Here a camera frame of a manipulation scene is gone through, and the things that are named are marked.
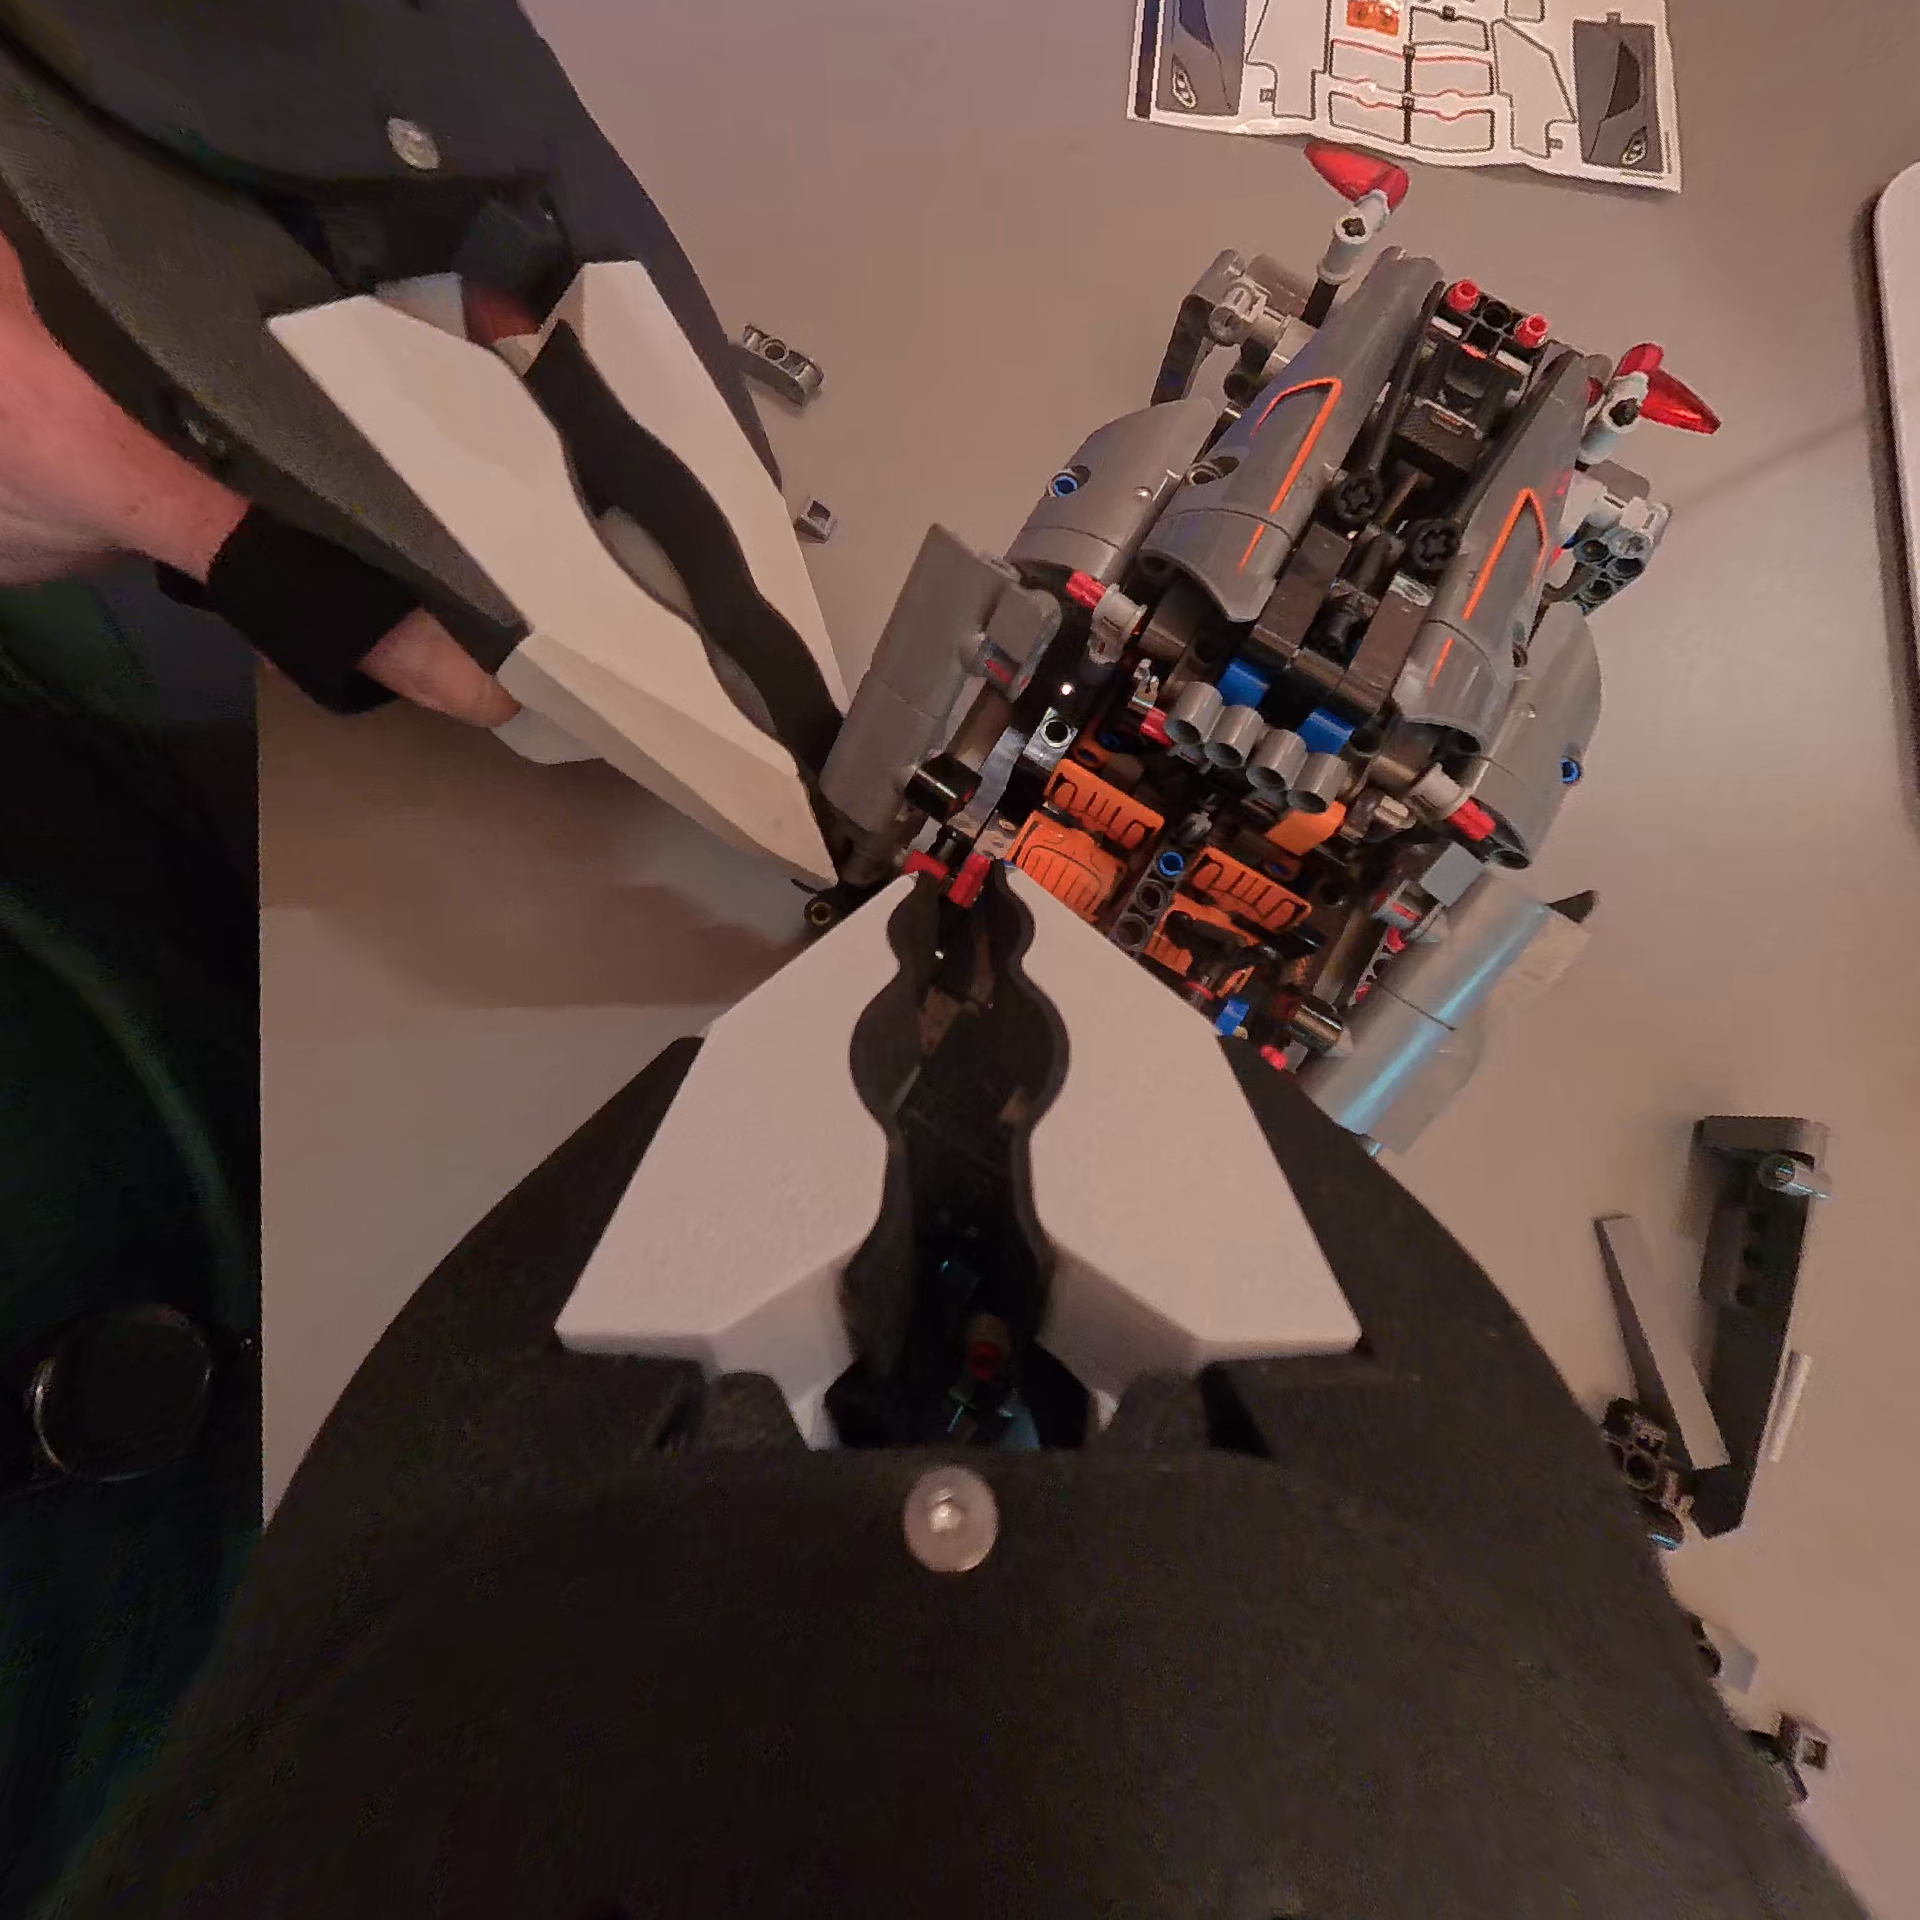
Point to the lego sticker sheet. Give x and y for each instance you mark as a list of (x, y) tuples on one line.
[(1426, 77)]

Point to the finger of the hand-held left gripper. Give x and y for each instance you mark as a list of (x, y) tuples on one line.
[(495, 511), (706, 452)]

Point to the light grey lego axle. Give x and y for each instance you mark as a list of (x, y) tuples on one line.
[(1786, 1406)]

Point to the grey lego car model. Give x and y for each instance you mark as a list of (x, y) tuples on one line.
[(1319, 630)]

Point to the pile of small lego pieces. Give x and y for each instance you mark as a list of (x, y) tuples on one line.
[(1643, 1447)]

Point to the dark grey lego panel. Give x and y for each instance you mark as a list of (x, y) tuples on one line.
[(1756, 1277)]

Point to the black badge reel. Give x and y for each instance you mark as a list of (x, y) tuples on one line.
[(130, 1396)]

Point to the white stand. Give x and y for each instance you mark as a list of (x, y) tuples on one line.
[(1903, 422)]

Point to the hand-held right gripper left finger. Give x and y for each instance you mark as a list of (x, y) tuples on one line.
[(720, 1202)]

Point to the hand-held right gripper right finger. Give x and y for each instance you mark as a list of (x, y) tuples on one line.
[(1186, 1202)]

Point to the grey lego connector piece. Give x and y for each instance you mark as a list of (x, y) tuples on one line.
[(781, 359)]

